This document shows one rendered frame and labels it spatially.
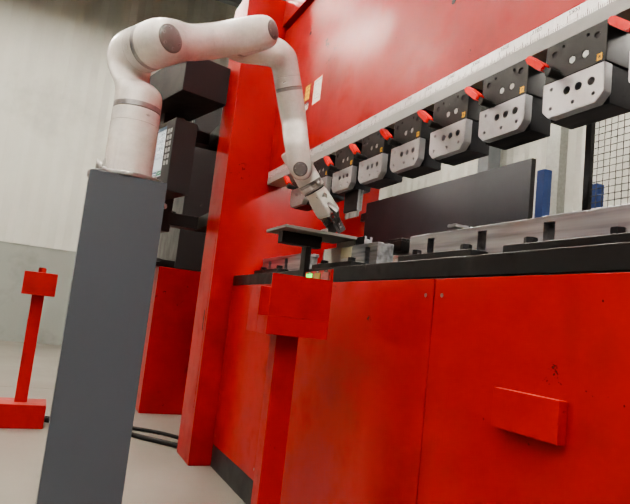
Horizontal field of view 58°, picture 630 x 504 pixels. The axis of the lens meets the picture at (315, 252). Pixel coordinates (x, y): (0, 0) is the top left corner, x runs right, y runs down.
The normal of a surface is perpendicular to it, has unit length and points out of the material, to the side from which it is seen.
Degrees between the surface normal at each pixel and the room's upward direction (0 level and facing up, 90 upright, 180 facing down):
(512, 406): 90
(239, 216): 90
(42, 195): 90
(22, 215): 90
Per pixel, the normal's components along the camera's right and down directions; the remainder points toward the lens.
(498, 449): -0.90, -0.15
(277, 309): 0.36, -0.07
